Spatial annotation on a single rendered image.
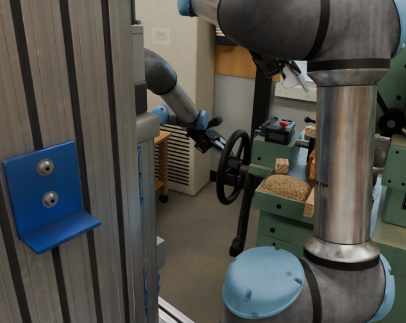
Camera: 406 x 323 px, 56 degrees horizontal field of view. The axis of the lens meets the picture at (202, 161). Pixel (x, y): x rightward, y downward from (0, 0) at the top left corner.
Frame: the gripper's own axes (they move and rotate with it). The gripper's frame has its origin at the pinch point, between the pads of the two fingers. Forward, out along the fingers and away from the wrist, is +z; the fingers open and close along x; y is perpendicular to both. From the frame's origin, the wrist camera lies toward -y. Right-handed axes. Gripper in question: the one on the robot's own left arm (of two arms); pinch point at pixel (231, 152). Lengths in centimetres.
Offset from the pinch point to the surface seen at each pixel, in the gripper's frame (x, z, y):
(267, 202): 40.2, 21.1, -18.5
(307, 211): 47, 30, -29
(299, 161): 13.6, 21.6, -22.2
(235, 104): -116, -31, 36
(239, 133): 11.8, -0.5, -15.1
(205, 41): -98, -67, 7
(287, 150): 17.1, 16.1, -24.2
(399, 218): 22, 53, -32
